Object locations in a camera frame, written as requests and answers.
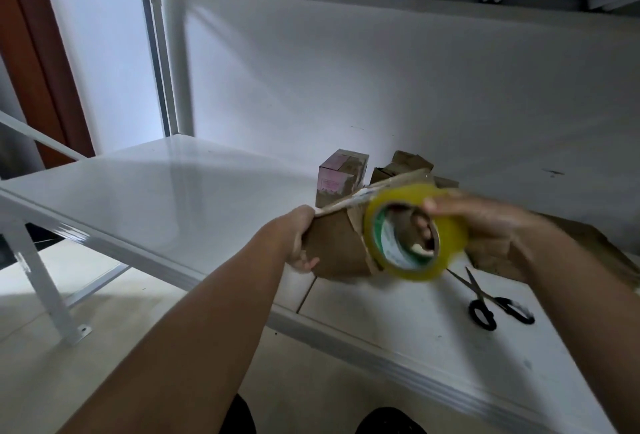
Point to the person's left hand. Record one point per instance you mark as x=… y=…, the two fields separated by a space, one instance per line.
x=298 y=234

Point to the person's right hand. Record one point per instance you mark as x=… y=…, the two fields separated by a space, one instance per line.
x=490 y=229

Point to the long cardboard box white label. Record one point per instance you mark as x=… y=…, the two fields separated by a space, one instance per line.
x=335 y=244

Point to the yellow tape roll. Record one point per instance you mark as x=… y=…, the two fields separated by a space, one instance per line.
x=450 y=244

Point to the small cardboard box red label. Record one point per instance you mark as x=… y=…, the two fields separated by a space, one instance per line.
x=445 y=182

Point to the pink carton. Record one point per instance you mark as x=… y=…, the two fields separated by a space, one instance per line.
x=340 y=174

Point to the corrugated cardboard box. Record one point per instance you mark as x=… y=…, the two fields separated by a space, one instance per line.
x=405 y=164

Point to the person's right forearm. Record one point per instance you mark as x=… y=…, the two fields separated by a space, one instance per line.
x=590 y=329

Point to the person's left forearm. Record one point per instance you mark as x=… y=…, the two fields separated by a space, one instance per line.
x=180 y=349

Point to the person's black trousers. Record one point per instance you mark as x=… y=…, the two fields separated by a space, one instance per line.
x=385 y=421

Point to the white metal shelf rack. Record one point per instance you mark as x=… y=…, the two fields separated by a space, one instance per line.
x=120 y=189

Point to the perforated white metal rack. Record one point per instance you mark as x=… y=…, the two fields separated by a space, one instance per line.
x=30 y=249

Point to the red-brown door frame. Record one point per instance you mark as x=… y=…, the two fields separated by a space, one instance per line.
x=45 y=49

